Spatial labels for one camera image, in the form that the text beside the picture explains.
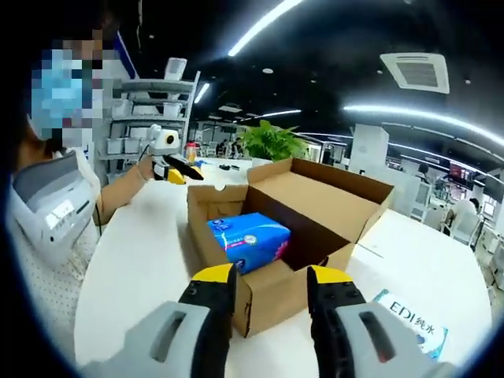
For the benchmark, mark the long ceiling light strip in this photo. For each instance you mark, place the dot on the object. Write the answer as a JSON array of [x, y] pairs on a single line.
[[425, 116], [260, 29]]

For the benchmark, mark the white chest device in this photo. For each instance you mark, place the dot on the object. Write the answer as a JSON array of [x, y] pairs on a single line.
[[51, 204]]

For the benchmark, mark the grey storage shelf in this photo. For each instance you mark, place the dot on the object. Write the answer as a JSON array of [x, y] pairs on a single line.
[[153, 118]]

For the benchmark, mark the small black table object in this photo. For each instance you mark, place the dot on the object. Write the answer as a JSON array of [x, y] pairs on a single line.
[[229, 167]]

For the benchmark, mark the bottle with red cap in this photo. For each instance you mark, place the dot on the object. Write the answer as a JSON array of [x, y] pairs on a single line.
[[191, 153]]

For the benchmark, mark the green potted plant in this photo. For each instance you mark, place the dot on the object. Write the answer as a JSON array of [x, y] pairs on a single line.
[[271, 139]]

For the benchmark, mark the stack of white storage boxes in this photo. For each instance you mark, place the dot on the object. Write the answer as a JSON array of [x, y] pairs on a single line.
[[141, 143]]

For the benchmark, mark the white plant pot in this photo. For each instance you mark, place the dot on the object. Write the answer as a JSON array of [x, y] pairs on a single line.
[[260, 161]]

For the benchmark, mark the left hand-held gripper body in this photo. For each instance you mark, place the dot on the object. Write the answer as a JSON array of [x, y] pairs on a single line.
[[161, 139]]

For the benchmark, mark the blue tissue pack soft item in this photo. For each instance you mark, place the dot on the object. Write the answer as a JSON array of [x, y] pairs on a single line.
[[248, 236]]

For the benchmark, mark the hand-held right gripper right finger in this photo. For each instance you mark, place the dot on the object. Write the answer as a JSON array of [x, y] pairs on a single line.
[[338, 327]]

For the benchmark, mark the white canister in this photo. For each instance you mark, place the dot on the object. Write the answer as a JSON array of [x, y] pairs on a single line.
[[176, 69]]

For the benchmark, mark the white ceiling air conditioner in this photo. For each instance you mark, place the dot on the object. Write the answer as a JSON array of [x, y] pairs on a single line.
[[417, 73]]

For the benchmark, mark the brown cardboard shoe box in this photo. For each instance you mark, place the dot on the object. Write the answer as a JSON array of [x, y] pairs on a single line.
[[315, 197]]

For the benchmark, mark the red wall screen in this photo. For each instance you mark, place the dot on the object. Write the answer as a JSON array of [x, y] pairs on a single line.
[[460, 172]]

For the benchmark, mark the white wipes pack soft item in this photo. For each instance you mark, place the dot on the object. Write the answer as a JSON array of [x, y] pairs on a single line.
[[409, 327]]

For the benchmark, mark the person's left hand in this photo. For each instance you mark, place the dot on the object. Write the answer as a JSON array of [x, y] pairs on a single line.
[[146, 169]]

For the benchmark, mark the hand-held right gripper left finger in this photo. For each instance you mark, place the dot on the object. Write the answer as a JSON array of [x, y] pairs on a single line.
[[204, 327]]

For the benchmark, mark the short ceiling light strip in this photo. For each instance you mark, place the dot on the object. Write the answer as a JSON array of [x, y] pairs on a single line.
[[202, 92]]

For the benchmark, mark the white office pillar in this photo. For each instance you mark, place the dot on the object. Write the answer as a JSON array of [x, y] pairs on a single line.
[[368, 147]]

